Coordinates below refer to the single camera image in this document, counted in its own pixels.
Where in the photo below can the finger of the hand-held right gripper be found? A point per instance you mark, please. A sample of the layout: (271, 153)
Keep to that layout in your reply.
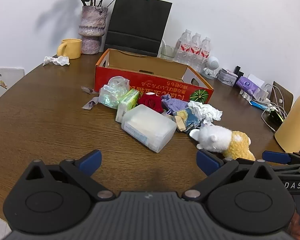
(277, 156)

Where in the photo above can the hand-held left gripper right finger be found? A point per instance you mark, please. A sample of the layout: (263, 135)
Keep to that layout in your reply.
(207, 161)

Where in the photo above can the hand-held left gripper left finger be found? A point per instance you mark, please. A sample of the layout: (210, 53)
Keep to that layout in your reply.
(91, 158)

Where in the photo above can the translucent plastic box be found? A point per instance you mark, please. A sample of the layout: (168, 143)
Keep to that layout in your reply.
(147, 125)

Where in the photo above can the purple knitted pouch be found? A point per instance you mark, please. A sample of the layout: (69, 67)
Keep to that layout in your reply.
(175, 103)

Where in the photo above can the iridescent plastic bag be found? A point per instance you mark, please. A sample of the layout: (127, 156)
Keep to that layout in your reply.
(112, 92)

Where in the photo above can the orange cardboard box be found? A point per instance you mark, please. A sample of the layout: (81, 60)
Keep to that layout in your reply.
(165, 86)

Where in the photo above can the person's right hand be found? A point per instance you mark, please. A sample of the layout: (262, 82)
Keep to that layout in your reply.
(297, 227)

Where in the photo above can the white and yellow plush toy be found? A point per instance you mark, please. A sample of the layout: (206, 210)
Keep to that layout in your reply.
(220, 137)

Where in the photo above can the yellow conical lamp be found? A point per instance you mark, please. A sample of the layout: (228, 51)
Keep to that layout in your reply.
(295, 125)

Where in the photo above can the black and green gadget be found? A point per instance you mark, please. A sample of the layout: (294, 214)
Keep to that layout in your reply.
(275, 116)

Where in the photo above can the blue snack packet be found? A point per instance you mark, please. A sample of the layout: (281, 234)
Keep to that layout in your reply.
(187, 120)

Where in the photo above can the crumpled white tissue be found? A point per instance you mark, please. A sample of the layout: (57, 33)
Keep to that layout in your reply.
(60, 60)
(205, 110)

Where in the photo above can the torn paper scrap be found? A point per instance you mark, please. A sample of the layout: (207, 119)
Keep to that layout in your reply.
(88, 90)
(91, 103)

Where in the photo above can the blue face mask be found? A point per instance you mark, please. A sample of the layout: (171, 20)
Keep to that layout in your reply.
(258, 105)

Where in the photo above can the brown chair back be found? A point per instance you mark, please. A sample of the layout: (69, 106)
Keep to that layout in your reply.
(285, 97)

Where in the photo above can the white power strip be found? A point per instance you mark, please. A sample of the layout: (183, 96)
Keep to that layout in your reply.
(258, 95)

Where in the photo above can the green tissue pack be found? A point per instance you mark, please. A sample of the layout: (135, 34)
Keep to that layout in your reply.
(127, 102)

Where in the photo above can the purple tissue packet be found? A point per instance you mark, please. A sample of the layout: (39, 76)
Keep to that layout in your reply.
(247, 83)

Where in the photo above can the red fabric rose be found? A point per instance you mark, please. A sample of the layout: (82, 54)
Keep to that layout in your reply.
(151, 102)

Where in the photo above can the grey small box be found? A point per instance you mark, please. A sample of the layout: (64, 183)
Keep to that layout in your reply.
(226, 76)

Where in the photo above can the black small device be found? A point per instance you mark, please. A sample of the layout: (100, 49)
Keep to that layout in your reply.
(238, 71)

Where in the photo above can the white robot figure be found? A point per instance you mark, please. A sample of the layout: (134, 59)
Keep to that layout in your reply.
(212, 63)

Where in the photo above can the clear water bottle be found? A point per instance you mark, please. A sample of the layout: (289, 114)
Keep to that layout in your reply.
(183, 47)
(196, 51)
(206, 53)

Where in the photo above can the yellow mug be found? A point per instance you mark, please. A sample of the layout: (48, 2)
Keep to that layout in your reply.
(72, 48)

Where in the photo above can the clear glass cup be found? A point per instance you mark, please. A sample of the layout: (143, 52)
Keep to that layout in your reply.
(167, 52)

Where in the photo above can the white printed card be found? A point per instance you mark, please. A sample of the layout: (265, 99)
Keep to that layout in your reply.
(7, 77)

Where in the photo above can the mottled purple ceramic vase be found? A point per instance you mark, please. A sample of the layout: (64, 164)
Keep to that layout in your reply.
(92, 27)

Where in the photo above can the black paper bag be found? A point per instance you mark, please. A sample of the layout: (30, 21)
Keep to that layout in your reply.
(137, 22)

